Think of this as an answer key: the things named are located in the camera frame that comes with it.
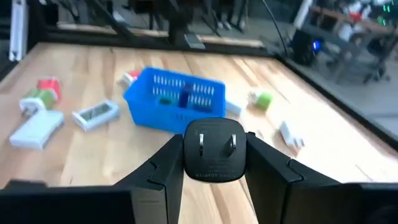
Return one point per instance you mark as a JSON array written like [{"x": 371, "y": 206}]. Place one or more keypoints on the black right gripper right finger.
[{"x": 311, "y": 202}]

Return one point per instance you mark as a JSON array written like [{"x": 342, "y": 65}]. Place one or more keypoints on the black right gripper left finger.
[{"x": 93, "y": 205}]

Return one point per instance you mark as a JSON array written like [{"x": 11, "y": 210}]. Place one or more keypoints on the black and white plug adapter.
[{"x": 214, "y": 161}]

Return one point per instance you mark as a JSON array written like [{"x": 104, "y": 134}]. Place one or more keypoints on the red and white plug charger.
[
  {"x": 133, "y": 74},
  {"x": 49, "y": 87}
]

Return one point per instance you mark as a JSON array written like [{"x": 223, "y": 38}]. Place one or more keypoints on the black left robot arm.
[{"x": 178, "y": 25}]

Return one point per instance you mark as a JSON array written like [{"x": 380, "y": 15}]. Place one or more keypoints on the white flat plug charger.
[{"x": 287, "y": 133}]

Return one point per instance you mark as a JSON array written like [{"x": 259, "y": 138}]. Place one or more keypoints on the white LCD display unit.
[{"x": 93, "y": 115}]

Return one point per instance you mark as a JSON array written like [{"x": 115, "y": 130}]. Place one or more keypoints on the white flat box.
[{"x": 37, "y": 129}]

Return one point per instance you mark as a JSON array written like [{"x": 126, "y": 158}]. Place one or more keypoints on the blue plastic basket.
[{"x": 149, "y": 112}]

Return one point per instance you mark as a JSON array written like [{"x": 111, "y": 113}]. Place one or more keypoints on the green and white plug charger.
[
  {"x": 264, "y": 101},
  {"x": 43, "y": 98}
]

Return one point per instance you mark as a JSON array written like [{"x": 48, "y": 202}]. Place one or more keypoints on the small blue white charger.
[{"x": 233, "y": 108}]

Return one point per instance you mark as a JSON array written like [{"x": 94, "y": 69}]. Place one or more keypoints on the black computer tower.
[{"x": 303, "y": 46}]

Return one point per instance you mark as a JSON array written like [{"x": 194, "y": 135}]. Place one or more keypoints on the wooden background desk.
[{"x": 357, "y": 28}]

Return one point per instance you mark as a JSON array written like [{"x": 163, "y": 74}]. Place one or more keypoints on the silver aluminium post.
[{"x": 18, "y": 31}]

